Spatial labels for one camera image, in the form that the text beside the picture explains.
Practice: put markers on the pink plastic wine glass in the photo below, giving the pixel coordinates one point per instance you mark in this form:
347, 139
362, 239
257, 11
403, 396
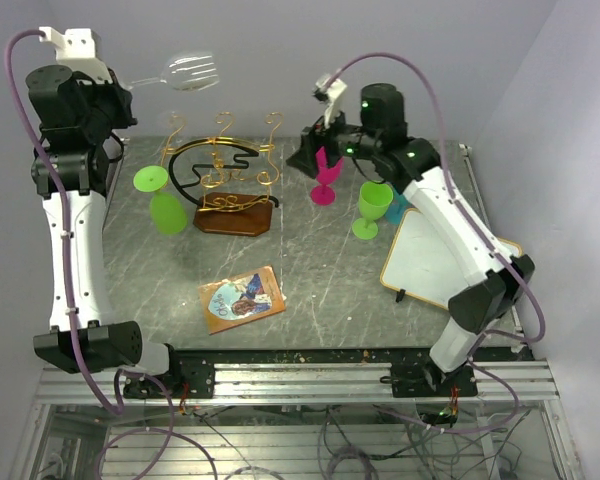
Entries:
323, 194

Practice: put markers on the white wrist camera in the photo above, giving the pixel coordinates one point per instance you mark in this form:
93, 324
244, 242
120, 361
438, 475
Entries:
331, 95
79, 50

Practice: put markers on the aluminium extrusion rail base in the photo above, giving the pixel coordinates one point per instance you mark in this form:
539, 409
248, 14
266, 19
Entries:
360, 383

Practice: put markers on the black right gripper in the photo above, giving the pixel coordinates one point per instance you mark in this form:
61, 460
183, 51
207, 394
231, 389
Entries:
311, 139

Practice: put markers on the clear wine glass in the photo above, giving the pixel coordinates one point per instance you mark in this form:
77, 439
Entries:
186, 72

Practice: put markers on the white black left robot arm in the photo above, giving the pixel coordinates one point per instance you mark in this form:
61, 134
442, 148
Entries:
77, 116

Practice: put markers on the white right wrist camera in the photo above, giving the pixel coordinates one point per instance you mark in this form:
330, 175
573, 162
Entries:
331, 95

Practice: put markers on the clear glass hanging on rack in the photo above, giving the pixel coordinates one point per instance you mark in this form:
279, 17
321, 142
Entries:
171, 121

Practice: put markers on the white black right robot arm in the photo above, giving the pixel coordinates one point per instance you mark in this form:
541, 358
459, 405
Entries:
495, 278

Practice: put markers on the gold wire wine glass rack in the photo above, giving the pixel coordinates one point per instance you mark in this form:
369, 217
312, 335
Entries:
233, 192

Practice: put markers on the light green plastic wine glass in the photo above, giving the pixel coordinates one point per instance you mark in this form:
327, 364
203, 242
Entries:
166, 211

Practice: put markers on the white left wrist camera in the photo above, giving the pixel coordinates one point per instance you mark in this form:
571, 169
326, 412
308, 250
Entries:
79, 50

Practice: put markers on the small framed whiteboard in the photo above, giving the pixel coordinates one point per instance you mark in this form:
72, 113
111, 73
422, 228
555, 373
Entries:
429, 262

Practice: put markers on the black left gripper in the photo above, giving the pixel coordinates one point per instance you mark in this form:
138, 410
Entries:
122, 97

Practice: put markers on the Othello picture book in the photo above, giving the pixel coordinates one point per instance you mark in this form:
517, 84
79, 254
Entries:
241, 299

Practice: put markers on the blue plastic wine glass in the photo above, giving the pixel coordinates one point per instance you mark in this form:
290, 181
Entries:
396, 209

